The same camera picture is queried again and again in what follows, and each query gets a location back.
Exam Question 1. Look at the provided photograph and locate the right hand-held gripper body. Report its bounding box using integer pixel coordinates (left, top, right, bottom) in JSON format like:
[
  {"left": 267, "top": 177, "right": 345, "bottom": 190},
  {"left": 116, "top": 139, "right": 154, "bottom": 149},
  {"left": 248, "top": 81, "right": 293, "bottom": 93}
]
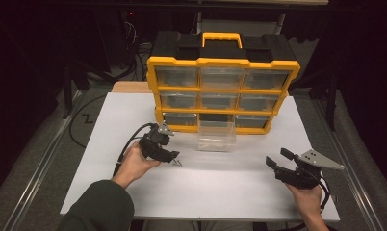
[{"left": 274, "top": 149, "right": 345, "bottom": 190}]

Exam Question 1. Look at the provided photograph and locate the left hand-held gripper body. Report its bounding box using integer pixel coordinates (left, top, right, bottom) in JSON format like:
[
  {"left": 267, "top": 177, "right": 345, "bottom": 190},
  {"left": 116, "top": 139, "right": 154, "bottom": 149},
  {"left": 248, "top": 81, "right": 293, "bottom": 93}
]
[{"left": 138, "top": 121, "right": 175, "bottom": 162}]

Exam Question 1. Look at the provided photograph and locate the clear plastic drawer bin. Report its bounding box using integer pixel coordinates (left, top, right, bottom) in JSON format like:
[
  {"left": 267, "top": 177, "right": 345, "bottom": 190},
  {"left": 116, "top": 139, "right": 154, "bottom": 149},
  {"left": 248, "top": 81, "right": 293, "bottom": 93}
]
[{"left": 196, "top": 114, "right": 238, "bottom": 152}]

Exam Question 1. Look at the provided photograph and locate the yellow black drawer organizer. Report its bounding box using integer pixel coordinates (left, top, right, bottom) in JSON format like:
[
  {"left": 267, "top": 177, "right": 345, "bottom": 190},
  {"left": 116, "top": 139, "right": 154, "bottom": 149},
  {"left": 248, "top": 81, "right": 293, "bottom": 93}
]
[{"left": 146, "top": 31, "right": 301, "bottom": 135}]

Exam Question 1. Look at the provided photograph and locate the person's right hand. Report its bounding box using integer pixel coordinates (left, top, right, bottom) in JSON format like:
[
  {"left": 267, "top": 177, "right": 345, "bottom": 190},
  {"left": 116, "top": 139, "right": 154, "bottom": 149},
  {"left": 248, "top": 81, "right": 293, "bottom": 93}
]
[{"left": 286, "top": 183, "right": 324, "bottom": 222}]

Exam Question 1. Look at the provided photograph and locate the person's left hand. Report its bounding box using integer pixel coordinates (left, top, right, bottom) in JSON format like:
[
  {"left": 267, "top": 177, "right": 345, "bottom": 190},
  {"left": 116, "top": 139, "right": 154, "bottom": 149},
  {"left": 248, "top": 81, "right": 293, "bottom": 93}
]
[{"left": 113, "top": 140, "right": 162, "bottom": 189}]

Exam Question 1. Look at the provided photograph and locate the light wooden panel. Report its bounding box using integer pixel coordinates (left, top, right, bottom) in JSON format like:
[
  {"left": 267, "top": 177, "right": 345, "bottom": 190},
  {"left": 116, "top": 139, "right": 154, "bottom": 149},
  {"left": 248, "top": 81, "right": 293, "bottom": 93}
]
[{"left": 112, "top": 81, "right": 154, "bottom": 94}]

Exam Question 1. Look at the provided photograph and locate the black stand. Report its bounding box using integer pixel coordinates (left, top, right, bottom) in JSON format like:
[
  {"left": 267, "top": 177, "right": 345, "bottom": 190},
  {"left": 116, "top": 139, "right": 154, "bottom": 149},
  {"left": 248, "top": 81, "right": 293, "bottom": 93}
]
[
  {"left": 310, "top": 72, "right": 339, "bottom": 131},
  {"left": 61, "top": 61, "right": 90, "bottom": 120}
]

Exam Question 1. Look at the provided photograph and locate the grid of clear drawers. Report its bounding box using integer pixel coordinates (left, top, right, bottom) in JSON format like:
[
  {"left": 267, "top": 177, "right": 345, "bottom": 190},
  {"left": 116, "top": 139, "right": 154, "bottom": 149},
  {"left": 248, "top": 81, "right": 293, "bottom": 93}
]
[{"left": 154, "top": 65, "right": 292, "bottom": 129}]

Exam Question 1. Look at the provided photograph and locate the left hand-held gripper cable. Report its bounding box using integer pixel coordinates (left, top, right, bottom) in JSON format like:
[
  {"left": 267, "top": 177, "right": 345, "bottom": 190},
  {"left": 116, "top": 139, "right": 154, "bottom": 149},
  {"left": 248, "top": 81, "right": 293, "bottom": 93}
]
[{"left": 113, "top": 122, "right": 156, "bottom": 177}]

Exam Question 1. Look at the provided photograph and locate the hand-held gripper cable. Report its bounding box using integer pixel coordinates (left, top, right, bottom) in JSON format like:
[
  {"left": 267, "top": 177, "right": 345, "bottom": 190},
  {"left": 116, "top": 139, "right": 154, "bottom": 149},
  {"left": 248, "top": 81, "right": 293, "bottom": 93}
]
[
  {"left": 113, "top": 122, "right": 156, "bottom": 177},
  {"left": 316, "top": 176, "right": 331, "bottom": 211}
]

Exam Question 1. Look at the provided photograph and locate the right hand-held gripper cable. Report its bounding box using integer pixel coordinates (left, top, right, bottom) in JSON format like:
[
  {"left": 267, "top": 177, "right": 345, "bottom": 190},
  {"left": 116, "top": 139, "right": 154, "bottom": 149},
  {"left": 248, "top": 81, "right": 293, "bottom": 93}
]
[{"left": 316, "top": 176, "right": 331, "bottom": 211}]

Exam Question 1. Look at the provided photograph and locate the metal floor rail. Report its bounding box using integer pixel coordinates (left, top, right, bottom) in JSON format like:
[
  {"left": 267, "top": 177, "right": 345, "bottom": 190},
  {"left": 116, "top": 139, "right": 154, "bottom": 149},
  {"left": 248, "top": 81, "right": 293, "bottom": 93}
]
[
  {"left": 1, "top": 90, "right": 84, "bottom": 231},
  {"left": 312, "top": 98, "right": 380, "bottom": 231}
]

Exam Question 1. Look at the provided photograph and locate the black floor cable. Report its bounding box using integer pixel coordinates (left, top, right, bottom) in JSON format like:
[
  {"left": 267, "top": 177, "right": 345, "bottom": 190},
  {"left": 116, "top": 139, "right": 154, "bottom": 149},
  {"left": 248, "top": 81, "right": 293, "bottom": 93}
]
[{"left": 68, "top": 94, "right": 108, "bottom": 148}]

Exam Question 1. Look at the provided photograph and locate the tangle of background cables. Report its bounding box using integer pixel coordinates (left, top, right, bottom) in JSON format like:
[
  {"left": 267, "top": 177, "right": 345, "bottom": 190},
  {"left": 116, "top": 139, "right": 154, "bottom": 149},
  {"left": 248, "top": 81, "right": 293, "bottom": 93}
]
[{"left": 120, "top": 18, "right": 155, "bottom": 82}]

